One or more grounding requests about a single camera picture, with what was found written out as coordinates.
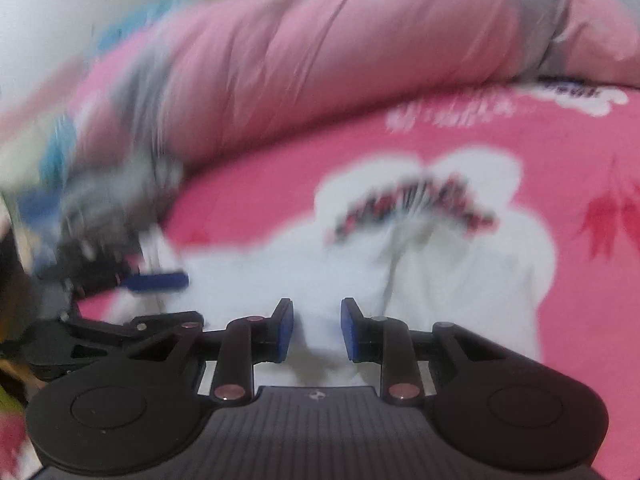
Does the grey patterned garment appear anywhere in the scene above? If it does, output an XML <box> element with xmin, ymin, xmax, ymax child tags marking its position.
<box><xmin>60</xmin><ymin>150</ymin><xmax>186</xmax><ymax>246</ymax></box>

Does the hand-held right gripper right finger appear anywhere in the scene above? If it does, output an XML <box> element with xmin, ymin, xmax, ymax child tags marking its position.
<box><xmin>340</xmin><ymin>297</ymin><xmax>511</xmax><ymax>406</ymax></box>

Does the pink and grey quilt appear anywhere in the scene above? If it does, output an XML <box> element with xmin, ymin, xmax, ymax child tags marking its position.
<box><xmin>75</xmin><ymin>0</ymin><xmax>640</xmax><ymax>171</ymax></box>

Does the white shirt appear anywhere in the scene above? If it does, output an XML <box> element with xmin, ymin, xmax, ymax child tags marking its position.
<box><xmin>100</xmin><ymin>220</ymin><xmax>546</xmax><ymax>391</ymax></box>

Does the pink floral bed sheet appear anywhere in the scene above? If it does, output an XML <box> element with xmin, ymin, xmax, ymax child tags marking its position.
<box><xmin>0</xmin><ymin>80</ymin><xmax>640</xmax><ymax>480</ymax></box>

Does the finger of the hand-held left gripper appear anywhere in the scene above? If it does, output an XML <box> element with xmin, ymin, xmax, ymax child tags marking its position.
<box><xmin>60</xmin><ymin>245</ymin><xmax>191</xmax><ymax>296</ymax></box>
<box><xmin>62</xmin><ymin>311</ymin><xmax>205</xmax><ymax>356</ymax></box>

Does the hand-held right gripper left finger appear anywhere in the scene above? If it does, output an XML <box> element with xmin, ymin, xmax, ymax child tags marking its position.
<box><xmin>125</xmin><ymin>298</ymin><xmax>296</xmax><ymax>406</ymax></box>

